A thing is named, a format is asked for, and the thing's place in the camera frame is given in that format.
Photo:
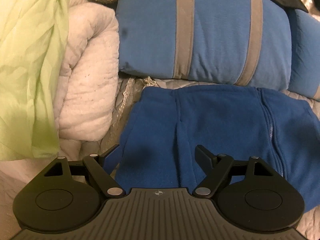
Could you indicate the blue fleece zip jacket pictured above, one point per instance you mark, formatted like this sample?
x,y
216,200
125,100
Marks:
x,y
157,145

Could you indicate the blue pillow near teddy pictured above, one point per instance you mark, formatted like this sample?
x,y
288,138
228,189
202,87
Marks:
x,y
304,79

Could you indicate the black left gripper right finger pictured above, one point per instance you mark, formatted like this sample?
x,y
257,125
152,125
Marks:
x,y
248,193

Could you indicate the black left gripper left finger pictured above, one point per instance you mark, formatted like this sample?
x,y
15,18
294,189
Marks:
x,y
67,194

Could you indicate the white fluffy blanket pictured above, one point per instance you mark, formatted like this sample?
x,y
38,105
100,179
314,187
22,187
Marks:
x,y
87,84

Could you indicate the blue pillow near green sheet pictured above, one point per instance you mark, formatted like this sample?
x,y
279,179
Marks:
x,y
236,42

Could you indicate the green sheet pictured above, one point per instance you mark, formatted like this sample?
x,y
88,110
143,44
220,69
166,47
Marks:
x,y
33,42

